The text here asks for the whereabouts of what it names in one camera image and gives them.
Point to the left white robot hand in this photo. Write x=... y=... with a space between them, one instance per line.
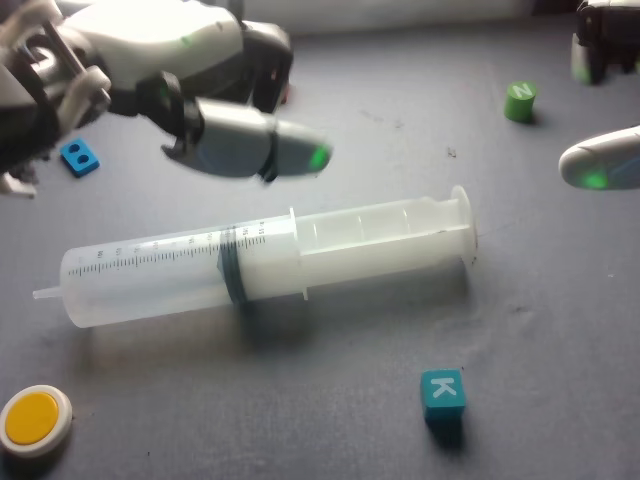
x=160 y=35

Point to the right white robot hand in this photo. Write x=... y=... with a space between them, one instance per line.
x=600 y=160

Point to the large clear plastic syringe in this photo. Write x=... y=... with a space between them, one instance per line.
x=270 y=265

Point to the green cylinder with N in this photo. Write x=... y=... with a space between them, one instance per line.
x=520 y=102

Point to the blue block two holes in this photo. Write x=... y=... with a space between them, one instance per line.
x=80 y=159

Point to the grey table cloth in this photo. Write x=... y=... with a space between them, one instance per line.
x=400 y=150

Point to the white backdrop sheet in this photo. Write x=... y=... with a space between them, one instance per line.
x=400 y=12

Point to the teal block with K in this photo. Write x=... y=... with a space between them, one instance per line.
x=444 y=400

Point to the yellow button white rim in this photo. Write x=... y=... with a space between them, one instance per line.
x=32 y=420

